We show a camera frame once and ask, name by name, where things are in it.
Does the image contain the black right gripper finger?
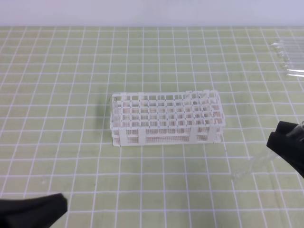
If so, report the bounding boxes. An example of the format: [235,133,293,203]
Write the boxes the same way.
[266,132,304,177]
[275,121,304,143]

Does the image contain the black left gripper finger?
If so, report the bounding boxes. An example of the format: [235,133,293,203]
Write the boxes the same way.
[0,193,68,228]

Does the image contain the clear glass test tube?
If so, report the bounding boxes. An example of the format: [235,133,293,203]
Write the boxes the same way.
[230,120,304,181]

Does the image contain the clear test tube bottom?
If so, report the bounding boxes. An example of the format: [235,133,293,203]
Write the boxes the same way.
[287,69,304,77]

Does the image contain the white plastic test tube rack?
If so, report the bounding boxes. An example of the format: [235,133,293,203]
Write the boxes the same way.
[110,90,226,146]

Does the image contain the green grid tablecloth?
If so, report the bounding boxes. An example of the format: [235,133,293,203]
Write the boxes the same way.
[0,27,304,228]

